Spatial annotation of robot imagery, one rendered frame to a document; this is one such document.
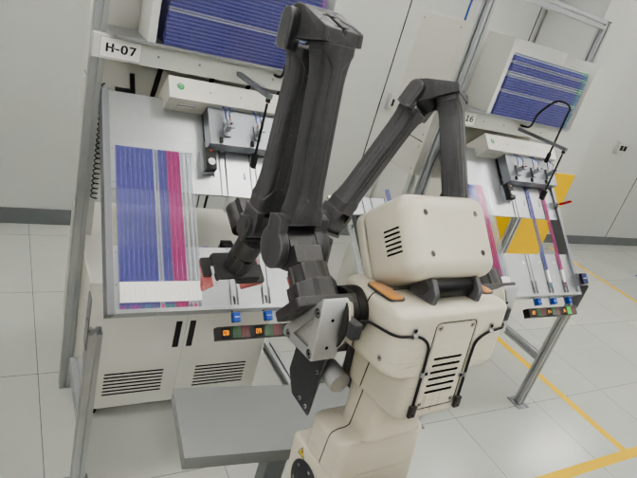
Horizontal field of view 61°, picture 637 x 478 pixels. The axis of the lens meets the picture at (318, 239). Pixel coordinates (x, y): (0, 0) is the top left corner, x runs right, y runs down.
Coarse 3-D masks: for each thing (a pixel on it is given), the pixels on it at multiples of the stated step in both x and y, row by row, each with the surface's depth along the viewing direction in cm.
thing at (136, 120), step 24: (120, 96) 170; (144, 96) 174; (120, 120) 168; (144, 120) 172; (168, 120) 176; (192, 120) 180; (120, 144) 165; (144, 144) 169; (168, 144) 173; (192, 144) 178; (240, 168) 184; (216, 192) 177; (240, 192) 182
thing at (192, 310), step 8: (240, 304) 167; (248, 304) 169; (256, 304) 170; (264, 304) 171; (272, 304) 173; (280, 304) 174; (120, 312) 149; (128, 312) 150; (136, 312) 151; (144, 312) 152; (152, 312) 153; (160, 312) 155; (168, 312) 157; (176, 312) 159; (184, 312) 160; (192, 312) 162; (200, 312) 164; (208, 312) 166; (216, 312) 168; (224, 312) 170
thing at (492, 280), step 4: (492, 268) 115; (488, 272) 112; (492, 272) 112; (496, 272) 113; (484, 276) 112; (488, 276) 112; (492, 276) 112; (496, 276) 113; (484, 280) 112; (488, 280) 111; (492, 280) 112; (496, 280) 112; (500, 280) 113; (484, 284) 109; (488, 284) 110; (492, 284) 111; (496, 284) 111; (500, 284) 112; (504, 284) 113; (508, 284) 113; (512, 284) 114; (492, 288) 110; (496, 288) 110
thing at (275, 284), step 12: (204, 252) 169; (264, 276) 177; (276, 276) 179; (216, 288) 167; (228, 288) 169; (240, 288) 171; (252, 288) 173; (264, 288) 176; (276, 288) 178; (204, 300) 164; (216, 300) 166; (228, 300) 168; (240, 300) 170; (252, 300) 172; (264, 300) 174; (276, 300) 176
